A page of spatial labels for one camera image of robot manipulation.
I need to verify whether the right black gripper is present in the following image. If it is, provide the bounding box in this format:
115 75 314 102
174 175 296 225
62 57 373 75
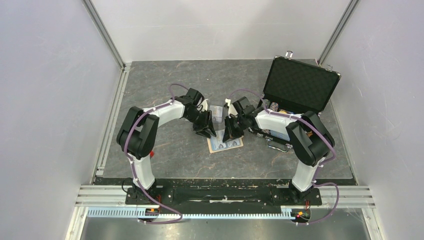
223 115 247 143

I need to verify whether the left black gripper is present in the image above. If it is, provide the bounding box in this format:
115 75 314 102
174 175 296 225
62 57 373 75
184 109 217 139

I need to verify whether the tan leather card holder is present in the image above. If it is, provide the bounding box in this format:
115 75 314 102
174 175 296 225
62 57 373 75
207 130 237 154

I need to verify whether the clear acrylic card stand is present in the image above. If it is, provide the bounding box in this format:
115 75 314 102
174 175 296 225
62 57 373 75
207 99 228 124

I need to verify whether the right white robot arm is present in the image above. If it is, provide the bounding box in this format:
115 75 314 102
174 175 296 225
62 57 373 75
222 97 336 204

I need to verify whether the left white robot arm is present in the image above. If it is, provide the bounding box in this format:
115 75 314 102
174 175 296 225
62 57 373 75
116 88 217 204

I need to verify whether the black poker chip case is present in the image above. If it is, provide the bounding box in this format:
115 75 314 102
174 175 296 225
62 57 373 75
248 50 342 154

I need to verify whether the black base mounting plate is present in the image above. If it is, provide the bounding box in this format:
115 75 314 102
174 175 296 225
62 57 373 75
146 185 323 206

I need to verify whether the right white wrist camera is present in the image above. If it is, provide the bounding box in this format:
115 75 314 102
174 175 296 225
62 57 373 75
224 98 238 118

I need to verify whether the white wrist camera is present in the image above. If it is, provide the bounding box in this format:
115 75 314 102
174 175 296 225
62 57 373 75
224 98 238 118
199 99 209 112

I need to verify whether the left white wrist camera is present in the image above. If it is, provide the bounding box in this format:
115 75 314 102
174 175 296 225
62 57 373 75
199 99 209 112

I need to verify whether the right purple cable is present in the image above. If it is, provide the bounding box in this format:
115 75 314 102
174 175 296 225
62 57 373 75
228 88 340 226

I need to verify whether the purple cable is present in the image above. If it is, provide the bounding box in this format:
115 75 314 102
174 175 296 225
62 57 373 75
123 83 184 225
228 88 340 226

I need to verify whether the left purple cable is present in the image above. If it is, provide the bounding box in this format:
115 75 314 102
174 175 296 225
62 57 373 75
123 83 184 225

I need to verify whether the aluminium front frame rail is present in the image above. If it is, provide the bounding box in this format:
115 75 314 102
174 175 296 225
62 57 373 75
65 185 385 240

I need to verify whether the left aluminium corner post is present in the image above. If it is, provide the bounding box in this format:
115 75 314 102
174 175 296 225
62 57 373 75
82 0 126 69

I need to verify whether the aluminium corner post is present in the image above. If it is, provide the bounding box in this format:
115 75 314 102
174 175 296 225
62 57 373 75
316 0 360 67
82 0 126 69

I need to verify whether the right aluminium corner post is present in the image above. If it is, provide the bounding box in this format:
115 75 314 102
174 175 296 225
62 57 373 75
316 0 360 67

